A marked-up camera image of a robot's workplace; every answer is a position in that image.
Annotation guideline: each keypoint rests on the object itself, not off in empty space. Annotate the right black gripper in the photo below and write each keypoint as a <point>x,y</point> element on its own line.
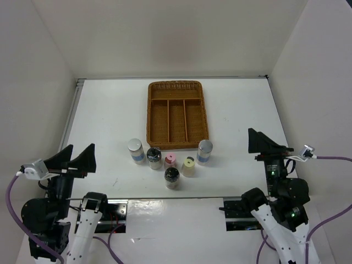
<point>268,148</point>

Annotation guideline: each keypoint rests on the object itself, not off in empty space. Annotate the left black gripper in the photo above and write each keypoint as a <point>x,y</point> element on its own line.
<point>85,161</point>

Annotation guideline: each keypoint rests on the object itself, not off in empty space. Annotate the silver-lid bottle blue label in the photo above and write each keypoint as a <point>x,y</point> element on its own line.
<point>136,151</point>
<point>205,148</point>

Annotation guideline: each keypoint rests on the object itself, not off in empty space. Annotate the black grinder bottle light contents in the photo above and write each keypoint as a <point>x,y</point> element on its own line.
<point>154,157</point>

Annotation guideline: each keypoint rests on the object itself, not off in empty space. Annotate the black-lid bottle brown contents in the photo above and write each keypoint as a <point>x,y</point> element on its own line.
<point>171,177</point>

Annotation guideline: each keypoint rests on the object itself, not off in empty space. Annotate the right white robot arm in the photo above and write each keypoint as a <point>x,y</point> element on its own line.
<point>280,211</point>

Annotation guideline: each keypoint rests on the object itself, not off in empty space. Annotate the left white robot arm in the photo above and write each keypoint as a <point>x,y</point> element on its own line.
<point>43,217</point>

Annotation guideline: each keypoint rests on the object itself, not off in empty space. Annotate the yellow-lid spice bottle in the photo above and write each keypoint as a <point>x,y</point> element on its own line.
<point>188,167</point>

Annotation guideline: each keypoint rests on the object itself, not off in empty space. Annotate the brown wicker divided basket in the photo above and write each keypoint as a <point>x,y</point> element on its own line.
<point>176,115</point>

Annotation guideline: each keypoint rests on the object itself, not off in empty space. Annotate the pink-lid spice bottle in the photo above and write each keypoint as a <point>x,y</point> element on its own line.
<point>170,161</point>

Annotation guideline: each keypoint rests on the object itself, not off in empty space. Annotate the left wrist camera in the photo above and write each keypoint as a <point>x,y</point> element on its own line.
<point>35,170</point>

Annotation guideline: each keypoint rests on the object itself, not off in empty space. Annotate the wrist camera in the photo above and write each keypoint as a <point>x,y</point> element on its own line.
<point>35,170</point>
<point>307,153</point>

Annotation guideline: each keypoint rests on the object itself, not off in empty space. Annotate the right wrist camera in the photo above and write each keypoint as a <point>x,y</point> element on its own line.
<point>307,153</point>

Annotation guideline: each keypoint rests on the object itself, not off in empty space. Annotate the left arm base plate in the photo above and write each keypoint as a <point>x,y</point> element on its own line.
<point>114,215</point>

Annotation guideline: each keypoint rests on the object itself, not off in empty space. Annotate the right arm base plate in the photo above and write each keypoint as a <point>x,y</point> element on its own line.
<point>237,218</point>

